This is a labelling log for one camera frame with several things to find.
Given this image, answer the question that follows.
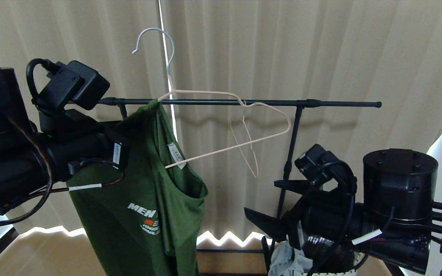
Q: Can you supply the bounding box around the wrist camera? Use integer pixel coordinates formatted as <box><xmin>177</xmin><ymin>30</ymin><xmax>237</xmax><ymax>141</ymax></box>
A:
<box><xmin>33</xmin><ymin>60</ymin><xmax>111</xmax><ymax>133</ymax></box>
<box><xmin>294</xmin><ymin>144</ymin><xmax>358</xmax><ymax>192</ymax></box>

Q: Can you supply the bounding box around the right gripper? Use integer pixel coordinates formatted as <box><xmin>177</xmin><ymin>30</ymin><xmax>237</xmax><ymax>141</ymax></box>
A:
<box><xmin>244</xmin><ymin>179</ymin><xmax>360</xmax><ymax>252</ymax></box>

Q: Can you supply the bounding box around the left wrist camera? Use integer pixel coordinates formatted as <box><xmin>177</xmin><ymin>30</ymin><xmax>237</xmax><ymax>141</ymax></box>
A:
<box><xmin>33</xmin><ymin>60</ymin><xmax>111</xmax><ymax>133</ymax></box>

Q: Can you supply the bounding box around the white laundry basket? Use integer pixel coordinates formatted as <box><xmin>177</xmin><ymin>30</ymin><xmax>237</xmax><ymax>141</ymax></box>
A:
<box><xmin>301</xmin><ymin>236</ymin><xmax>369</xmax><ymax>276</ymax></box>

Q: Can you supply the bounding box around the pale blue denim garment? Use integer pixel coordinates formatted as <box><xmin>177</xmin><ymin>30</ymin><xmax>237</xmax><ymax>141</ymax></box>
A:
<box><xmin>268</xmin><ymin>241</ymin><xmax>314</xmax><ymax>276</ymax></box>

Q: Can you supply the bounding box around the green long-sleeved shirt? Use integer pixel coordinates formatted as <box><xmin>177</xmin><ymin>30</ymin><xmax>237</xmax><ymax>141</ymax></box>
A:
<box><xmin>66</xmin><ymin>99</ymin><xmax>209</xmax><ymax>276</ymax></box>

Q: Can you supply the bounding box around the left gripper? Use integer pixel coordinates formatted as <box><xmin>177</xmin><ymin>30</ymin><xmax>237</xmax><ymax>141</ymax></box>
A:
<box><xmin>47</xmin><ymin>130</ymin><xmax>130</xmax><ymax>183</ymax></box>

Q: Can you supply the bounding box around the beige curtain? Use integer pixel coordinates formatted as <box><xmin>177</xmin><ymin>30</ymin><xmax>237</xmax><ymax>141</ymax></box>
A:
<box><xmin>0</xmin><ymin>0</ymin><xmax>442</xmax><ymax>246</ymax></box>

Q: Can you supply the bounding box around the pink clothes hanger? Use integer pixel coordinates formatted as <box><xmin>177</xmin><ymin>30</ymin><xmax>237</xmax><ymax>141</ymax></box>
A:
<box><xmin>230</xmin><ymin>100</ymin><xmax>260</xmax><ymax>178</ymax></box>
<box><xmin>132</xmin><ymin>27</ymin><xmax>292</xmax><ymax>169</ymax></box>

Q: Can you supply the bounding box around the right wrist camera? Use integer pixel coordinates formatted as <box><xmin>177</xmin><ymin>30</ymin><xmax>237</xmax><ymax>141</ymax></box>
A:
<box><xmin>294</xmin><ymin>144</ymin><xmax>358</xmax><ymax>192</ymax></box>

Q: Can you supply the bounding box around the black clothes rack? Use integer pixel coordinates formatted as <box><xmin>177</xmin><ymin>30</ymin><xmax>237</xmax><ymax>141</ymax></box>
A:
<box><xmin>98</xmin><ymin>97</ymin><xmax>382</xmax><ymax>276</ymax></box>

